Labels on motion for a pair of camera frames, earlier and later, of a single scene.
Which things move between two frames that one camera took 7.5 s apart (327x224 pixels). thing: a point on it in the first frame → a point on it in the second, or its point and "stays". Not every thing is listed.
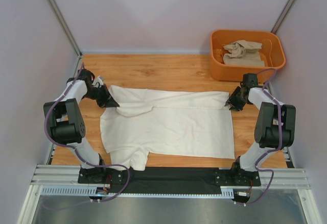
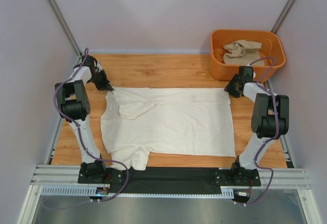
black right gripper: x=234 y=106 → x=228 y=89
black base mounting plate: x=169 y=180 stays
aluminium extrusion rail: x=272 y=176 stays
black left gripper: x=107 y=101 → x=104 y=85
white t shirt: x=165 y=123 stays
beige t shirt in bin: x=242 y=53 stays
